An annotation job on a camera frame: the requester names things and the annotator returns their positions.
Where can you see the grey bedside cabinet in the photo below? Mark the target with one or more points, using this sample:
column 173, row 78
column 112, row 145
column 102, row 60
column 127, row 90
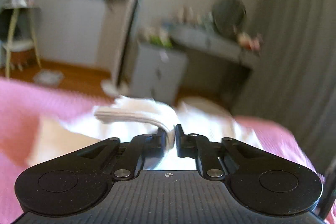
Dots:
column 157, row 72

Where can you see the grey vanity desk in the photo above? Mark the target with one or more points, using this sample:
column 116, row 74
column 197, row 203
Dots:
column 218, row 68

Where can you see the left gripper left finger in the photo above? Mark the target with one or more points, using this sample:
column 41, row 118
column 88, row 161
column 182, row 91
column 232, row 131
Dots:
column 132, row 156

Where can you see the pink plush toy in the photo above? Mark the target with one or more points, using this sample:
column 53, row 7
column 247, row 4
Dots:
column 249, row 43

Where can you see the yellow-legged side table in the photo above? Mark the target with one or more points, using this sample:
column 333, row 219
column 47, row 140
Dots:
column 20, row 44

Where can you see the grey window curtain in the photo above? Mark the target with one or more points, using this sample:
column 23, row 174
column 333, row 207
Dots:
column 293, row 83

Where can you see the white floor scale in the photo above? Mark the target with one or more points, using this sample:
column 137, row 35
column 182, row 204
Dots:
column 47, row 77

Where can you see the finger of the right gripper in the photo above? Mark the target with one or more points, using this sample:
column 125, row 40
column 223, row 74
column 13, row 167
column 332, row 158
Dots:
column 328, row 196

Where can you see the round vanity mirror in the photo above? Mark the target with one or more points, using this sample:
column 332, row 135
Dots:
column 228, row 17

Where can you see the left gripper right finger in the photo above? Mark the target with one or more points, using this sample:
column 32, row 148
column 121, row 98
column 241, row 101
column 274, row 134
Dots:
column 204, row 152

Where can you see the white ribbed knit sweater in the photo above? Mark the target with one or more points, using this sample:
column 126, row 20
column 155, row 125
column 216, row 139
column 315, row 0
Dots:
column 125, row 119

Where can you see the white tower fan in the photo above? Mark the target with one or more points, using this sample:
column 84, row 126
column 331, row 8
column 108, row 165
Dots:
column 117, row 29

